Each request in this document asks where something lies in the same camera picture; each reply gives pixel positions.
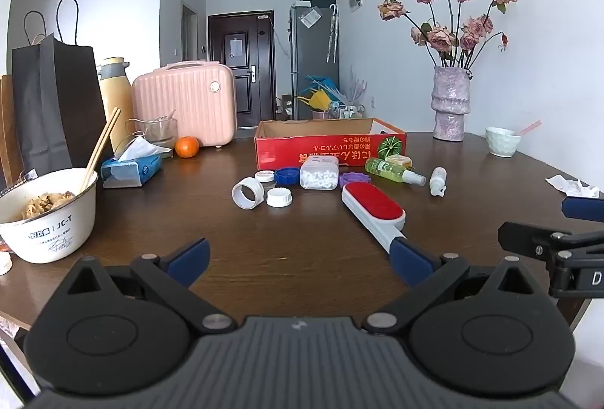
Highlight yellow bag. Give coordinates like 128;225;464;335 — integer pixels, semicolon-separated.
307;89;332;112

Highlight white ribbed cap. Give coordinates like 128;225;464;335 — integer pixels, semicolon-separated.
266;187;294;208

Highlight bunch of dried roses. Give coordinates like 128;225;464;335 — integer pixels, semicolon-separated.
377;0;519;71

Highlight white takeaway bowl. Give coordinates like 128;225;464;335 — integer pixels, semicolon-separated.
0;168;99;265

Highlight red and white lint brush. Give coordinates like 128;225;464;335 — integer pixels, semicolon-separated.
341;181;407;257

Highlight clear glass cup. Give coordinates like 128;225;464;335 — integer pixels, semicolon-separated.
125;115;179;151

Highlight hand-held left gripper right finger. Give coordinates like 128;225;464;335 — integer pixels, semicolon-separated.
362;237;543;337

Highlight red cardboard box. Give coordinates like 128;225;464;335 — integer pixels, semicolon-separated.
255;118;407;172

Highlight pink suitcase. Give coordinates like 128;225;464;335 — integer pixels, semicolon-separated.
131;60;237;149

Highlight blue tissue pack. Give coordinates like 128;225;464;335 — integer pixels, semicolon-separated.
100;135;164;189

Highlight black paper bag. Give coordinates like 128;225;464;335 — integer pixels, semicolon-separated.
12;0;113;178

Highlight small white spray bottle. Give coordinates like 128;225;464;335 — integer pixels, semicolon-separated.
428;167;447;198

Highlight pink ceramic vase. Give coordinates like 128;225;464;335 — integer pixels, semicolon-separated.
431;66;473;142

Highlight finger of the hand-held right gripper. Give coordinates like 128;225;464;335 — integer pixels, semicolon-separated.
561;197;604;222
498;221;604;269

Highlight fried food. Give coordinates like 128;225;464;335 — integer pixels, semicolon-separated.
21;191;76;221

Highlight orange tangerine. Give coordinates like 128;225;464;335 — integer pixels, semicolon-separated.
175;136;201;159

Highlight brown paper bag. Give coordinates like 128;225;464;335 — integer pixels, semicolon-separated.
0;74;24;194

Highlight clear hanging umbrella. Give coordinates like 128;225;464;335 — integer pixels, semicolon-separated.
325;4;339;63

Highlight small trolley with bottles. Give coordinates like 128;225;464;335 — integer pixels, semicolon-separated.
330;100;367;120

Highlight blue plastic bag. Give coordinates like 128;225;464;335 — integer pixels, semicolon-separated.
304;75;341;99

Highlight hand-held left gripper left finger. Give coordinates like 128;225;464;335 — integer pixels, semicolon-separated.
61;238;237;337

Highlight green spray bottle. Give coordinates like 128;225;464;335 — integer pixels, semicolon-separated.
365;157;426;188

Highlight pale decorative twigs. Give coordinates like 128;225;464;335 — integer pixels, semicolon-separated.
349;67;370;105

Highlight clear white pill container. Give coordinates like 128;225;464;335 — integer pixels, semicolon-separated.
299;155;341;191

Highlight dark brown entrance door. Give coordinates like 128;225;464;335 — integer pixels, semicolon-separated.
208;10;276;129

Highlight white ceramic cup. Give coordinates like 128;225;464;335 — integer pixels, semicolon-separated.
485;127;522;158

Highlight grey refrigerator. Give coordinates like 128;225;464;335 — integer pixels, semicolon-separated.
289;1;341;120

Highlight purple bottle cap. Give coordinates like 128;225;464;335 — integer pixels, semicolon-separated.
339;172;371;188

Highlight grey interior door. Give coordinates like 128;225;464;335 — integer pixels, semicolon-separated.
182;1;197;61

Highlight yellow grey thermos jug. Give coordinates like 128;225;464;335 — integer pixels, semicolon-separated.
98;57;136;155

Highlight wooden chopstick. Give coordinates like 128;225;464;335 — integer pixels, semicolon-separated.
84;108;122;194
77;107;118;195

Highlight blue bottle cap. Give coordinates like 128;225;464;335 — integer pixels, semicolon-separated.
274;167;303;187

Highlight crumpled white tissue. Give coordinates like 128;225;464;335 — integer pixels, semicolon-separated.
545;174;601;200

